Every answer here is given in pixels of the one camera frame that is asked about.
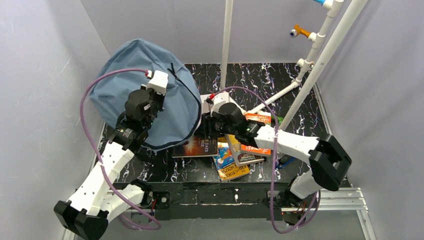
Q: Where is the light blue student backpack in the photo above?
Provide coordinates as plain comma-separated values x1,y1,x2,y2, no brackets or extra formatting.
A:
89,38,202,152

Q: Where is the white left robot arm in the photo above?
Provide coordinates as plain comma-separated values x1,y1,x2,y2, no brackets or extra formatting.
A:
53,85,166,240

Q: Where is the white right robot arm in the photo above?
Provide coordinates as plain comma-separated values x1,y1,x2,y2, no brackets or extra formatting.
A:
198,102,352,202

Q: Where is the dark three days book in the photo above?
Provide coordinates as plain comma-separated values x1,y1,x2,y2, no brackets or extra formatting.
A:
172,135,218,158

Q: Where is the beige paperback book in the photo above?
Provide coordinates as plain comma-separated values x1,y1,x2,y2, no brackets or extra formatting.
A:
225,134,265,167

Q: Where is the orange storey treehouse book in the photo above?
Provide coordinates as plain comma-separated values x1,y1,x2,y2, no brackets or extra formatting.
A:
241,113,272,157

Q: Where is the colourful blue storey book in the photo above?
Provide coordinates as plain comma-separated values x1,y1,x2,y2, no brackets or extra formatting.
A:
213,139,250,182

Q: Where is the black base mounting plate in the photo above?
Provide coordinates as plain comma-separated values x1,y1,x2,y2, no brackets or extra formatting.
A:
112,180,352,222

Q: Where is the orange blue pipe valve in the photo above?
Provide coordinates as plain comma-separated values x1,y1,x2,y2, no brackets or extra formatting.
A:
289,24,311,38

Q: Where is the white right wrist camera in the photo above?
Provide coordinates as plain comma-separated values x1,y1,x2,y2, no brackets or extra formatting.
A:
205,92,236,114

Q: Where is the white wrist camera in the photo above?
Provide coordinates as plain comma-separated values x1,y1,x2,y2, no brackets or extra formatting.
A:
205,92,236,114
146,70,169,96

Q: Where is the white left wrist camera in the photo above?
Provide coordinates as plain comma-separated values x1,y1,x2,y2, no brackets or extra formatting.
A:
146,70,169,96

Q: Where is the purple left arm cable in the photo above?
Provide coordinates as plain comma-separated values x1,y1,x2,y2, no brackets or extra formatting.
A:
79,68,163,231

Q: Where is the aluminium rail frame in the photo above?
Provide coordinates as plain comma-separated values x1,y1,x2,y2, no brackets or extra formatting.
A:
62,187,379,240

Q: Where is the white pvc pipe frame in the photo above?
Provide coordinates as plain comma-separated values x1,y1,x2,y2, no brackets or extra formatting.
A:
219,0,369,131

